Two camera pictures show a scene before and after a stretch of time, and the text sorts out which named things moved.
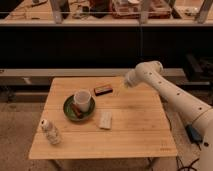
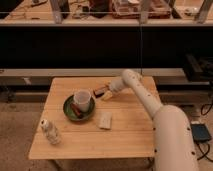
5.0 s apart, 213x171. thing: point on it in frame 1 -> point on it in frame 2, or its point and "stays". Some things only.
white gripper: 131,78 -> 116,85
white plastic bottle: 51,132 stays
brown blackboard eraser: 103,90 stays
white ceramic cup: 83,98 stays
